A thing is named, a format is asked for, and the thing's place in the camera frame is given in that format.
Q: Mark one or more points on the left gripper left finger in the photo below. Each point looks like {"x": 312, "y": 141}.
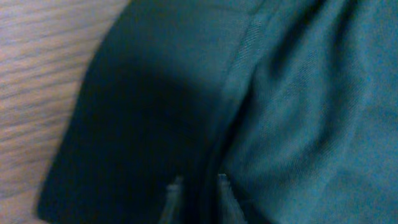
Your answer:
{"x": 172, "y": 211}

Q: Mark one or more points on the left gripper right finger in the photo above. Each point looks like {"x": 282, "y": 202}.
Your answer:
{"x": 230, "y": 210}

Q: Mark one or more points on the black t-shirt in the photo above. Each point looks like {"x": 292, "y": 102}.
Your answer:
{"x": 294, "y": 100}

